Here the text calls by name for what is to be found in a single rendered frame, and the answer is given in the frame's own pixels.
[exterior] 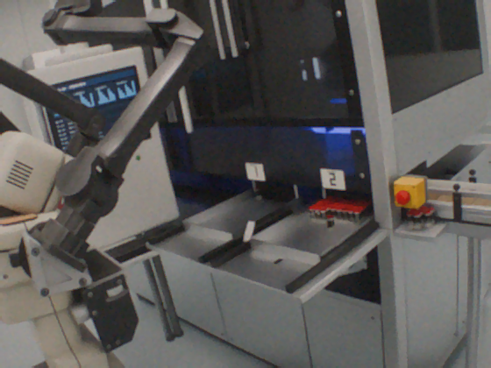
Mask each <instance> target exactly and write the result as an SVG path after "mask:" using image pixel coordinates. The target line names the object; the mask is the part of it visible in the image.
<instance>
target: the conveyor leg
mask: <svg viewBox="0 0 491 368"><path fill-rule="evenodd" d="M457 236H464V237H468V246H467V255H468V263H467V273H468V279H467V291H468V292H467V306H466V309H467V317H466V358H465V360H466V367H465V368H480V354H481V347H480V345H481V333H482V310H483V285H484V273H483V271H484V251H485V248H484V239H485V238H483V237H481V238H478V237H470V236H466V235H457Z"/></svg>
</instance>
